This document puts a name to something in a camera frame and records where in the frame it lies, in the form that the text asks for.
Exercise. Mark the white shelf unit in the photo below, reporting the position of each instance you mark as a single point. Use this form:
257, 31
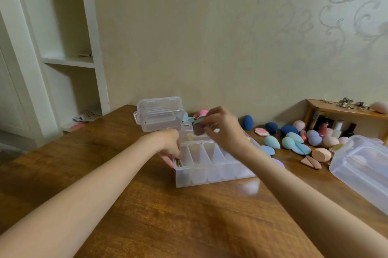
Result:
91, 24

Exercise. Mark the pile of metal hair clips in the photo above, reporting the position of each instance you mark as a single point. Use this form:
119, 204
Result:
345, 102

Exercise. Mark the beige sponge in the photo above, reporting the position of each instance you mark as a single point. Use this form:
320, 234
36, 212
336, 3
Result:
380, 107

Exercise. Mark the person's left hand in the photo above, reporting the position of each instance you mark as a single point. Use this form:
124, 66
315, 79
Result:
168, 142

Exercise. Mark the small clear plastic box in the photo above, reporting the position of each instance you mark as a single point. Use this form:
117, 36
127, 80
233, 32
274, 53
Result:
157, 115

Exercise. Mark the person's right forearm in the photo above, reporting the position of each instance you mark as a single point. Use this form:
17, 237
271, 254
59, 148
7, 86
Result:
303, 206

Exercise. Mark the white cosmetic bottle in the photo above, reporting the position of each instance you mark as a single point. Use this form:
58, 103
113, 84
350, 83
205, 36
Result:
337, 128

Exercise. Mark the pink flat pad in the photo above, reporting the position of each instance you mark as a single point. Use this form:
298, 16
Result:
77, 126

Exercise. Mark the crumpled printed paper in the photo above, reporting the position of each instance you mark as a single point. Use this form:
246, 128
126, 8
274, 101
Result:
88, 115

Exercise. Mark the pink cosmetic bottle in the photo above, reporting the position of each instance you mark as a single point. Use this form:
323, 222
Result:
322, 129

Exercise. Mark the small wooden rack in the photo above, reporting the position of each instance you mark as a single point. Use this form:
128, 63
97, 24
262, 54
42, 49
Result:
339, 109

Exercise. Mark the large clear plastic container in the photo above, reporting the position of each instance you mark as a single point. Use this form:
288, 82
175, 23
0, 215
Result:
360, 170

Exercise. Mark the pile of makeup sponges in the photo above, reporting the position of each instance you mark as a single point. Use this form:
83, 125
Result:
272, 142

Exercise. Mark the person's left forearm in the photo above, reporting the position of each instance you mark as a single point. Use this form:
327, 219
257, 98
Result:
75, 200

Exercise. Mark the clear divided organizer box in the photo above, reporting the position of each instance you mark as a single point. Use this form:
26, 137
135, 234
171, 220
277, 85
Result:
197, 176

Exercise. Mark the person's right hand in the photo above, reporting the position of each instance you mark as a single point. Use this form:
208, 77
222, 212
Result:
225, 133

